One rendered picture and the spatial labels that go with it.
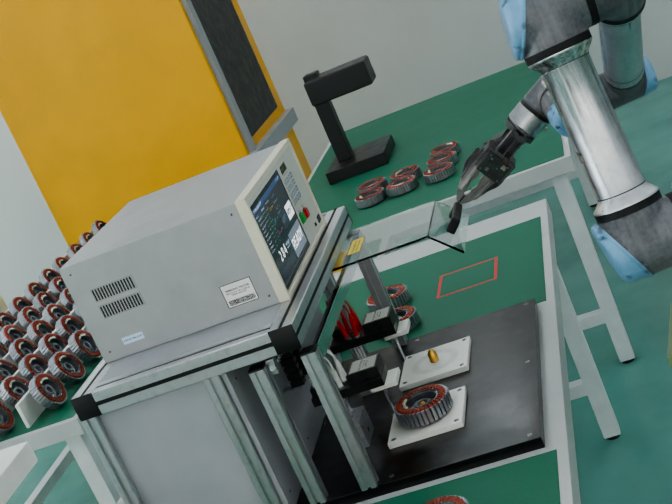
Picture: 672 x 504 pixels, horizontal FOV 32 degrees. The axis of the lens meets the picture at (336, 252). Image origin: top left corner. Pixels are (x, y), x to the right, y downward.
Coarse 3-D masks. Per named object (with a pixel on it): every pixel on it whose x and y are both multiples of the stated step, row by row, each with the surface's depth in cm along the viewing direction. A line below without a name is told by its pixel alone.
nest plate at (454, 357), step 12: (468, 336) 252; (432, 348) 254; (444, 348) 251; (456, 348) 249; (468, 348) 246; (408, 360) 253; (420, 360) 251; (444, 360) 245; (456, 360) 243; (468, 360) 242; (408, 372) 247; (420, 372) 245; (432, 372) 242; (444, 372) 240; (456, 372) 239; (408, 384) 242; (420, 384) 241
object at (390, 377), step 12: (360, 360) 225; (372, 360) 223; (348, 372) 222; (360, 372) 220; (372, 372) 220; (384, 372) 223; (396, 372) 223; (336, 384) 225; (348, 384) 223; (360, 384) 221; (372, 384) 220; (384, 384) 220; (396, 384) 220; (348, 396) 222; (348, 408) 227
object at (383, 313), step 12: (372, 312) 248; (384, 312) 245; (372, 324) 243; (384, 324) 243; (396, 324) 245; (408, 324) 245; (360, 336) 245; (372, 336) 244; (384, 336) 243; (396, 336) 243; (336, 348) 246; (348, 348) 245; (360, 348) 251
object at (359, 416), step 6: (354, 408) 230; (360, 408) 229; (354, 414) 228; (360, 414) 227; (366, 414) 229; (354, 420) 225; (360, 420) 224; (366, 420) 228; (360, 426) 223; (366, 426) 227; (372, 426) 231; (360, 432) 224; (366, 432) 226; (372, 432) 229; (366, 438) 224; (366, 444) 225
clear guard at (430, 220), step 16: (416, 208) 254; (432, 208) 249; (448, 208) 252; (368, 224) 258; (384, 224) 252; (400, 224) 247; (416, 224) 242; (432, 224) 239; (448, 224) 243; (464, 224) 247; (352, 240) 251; (368, 240) 246; (384, 240) 241; (400, 240) 236; (416, 240) 233; (448, 240) 234; (464, 240) 238; (352, 256) 240; (368, 256) 235
